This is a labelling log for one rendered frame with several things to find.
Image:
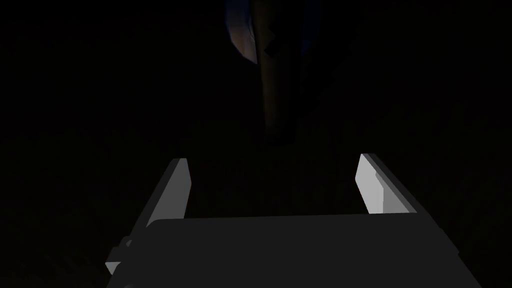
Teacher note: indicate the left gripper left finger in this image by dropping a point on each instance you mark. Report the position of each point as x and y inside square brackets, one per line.
[172, 196]

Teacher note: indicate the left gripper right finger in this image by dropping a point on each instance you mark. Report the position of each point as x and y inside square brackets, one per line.
[376, 192]

